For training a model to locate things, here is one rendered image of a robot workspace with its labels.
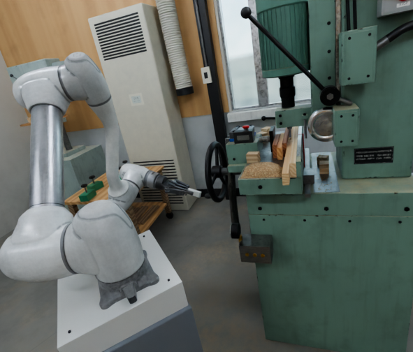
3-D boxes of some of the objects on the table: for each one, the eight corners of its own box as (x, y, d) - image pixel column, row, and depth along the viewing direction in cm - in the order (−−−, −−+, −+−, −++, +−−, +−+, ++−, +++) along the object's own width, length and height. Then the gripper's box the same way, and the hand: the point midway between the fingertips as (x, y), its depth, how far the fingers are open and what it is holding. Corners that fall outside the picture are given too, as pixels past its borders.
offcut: (247, 163, 108) (245, 154, 107) (249, 160, 111) (248, 151, 110) (258, 163, 106) (257, 154, 105) (260, 160, 109) (259, 151, 108)
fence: (300, 129, 140) (299, 119, 138) (302, 128, 140) (302, 118, 138) (296, 177, 89) (295, 161, 87) (302, 177, 88) (301, 161, 86)
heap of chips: (244, 168, 104) (243, 159, 102) (283, 167, 99) (282, 157, 97) (240, 178, 96) (238, 168, 95) (281, 177, 91) (280, 166, 90)
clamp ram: (259, 147, 124) (257, 126, 121) (276, 145, 122) (274, 125, 118) (256, 153, 116) (254, 132, 113) (274, 151, 114) (272, 130, 110)
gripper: (152, 180, 137) (197, 194, 132) (163, 170, 148) (205, 182, 143) (151, 193, 140) (195, 207, 135) (163, 182, 151) (203, 195, 146)
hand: (193, 192), depth 140 cm, fingers closed
